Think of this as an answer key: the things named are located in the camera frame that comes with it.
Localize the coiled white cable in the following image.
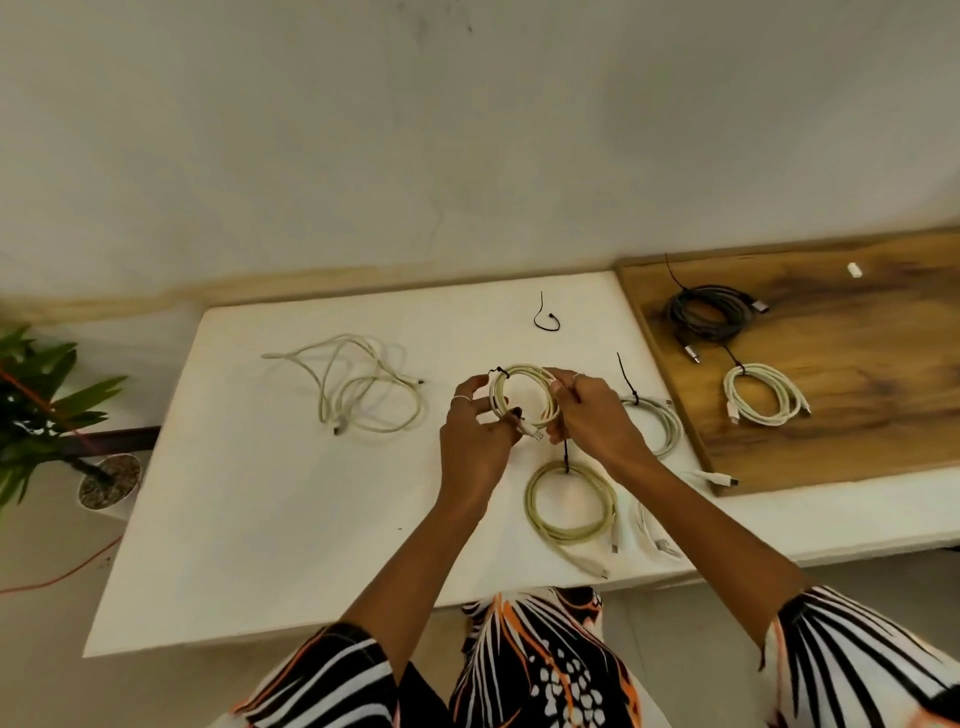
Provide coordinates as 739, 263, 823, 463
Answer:
618, 395, 684, 459
722, 363, 813, 428

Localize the dark wooden bar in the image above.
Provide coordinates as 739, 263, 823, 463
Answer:
51, 425, 163, 460

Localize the loose tangled cream cable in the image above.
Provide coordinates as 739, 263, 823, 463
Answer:
261, 333, 427, 437

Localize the person's right hand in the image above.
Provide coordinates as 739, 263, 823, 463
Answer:
543, 367, 655, 483

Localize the coiled dark grey cable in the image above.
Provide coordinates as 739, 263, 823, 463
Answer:
666, 283, 771, 366

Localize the black orange white patterned dress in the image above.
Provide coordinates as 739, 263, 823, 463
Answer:
208, 585, 960, 728

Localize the person's right forearm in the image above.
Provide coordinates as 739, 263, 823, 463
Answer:
613, 456, 813, 650

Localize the orange cord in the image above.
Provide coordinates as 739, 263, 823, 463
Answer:
0, 535, 124, 598

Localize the green leafy plant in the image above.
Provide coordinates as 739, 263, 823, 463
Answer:
0, 324, 130, 515

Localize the white plant pot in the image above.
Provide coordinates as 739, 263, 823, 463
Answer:
75, 453, 144, 520

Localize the uncoiled white cable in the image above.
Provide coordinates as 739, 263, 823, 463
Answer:
635, 468, 741, 561

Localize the wooden board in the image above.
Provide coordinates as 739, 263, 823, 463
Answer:
614, 228, 960, 498

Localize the person's left hand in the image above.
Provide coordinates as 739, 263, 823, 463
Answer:
438, 373, 524, 516

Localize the small cream cable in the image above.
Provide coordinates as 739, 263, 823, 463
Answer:
487, 364, 563, 442

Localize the person's left forearm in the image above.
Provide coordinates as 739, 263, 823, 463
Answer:
339, 487, 492, 680

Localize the coiled yellowish cable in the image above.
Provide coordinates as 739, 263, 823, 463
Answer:
522, 458, 621, 581

